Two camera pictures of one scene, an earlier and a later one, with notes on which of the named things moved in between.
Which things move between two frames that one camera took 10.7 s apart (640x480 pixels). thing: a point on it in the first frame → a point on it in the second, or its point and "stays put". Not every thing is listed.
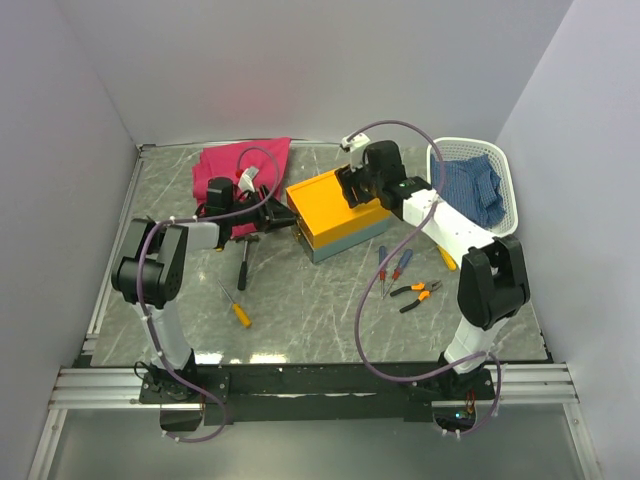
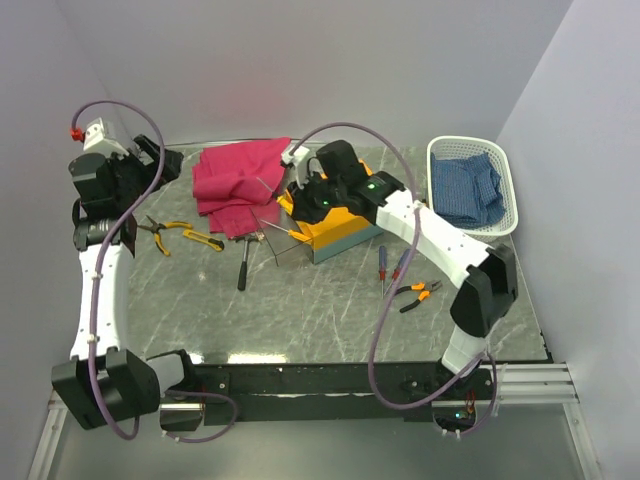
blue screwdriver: (401, 265) stays put
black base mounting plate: (232, 393) stays put
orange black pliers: (427, 287) stays put
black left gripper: (274, 215) → (148, 172)
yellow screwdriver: (239, 312) → (291, 232)
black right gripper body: (371, 183) → (318, 194)
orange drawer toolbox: (325, 223) stays put
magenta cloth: (229, 161) stays put
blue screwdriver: (381, 260) stays put
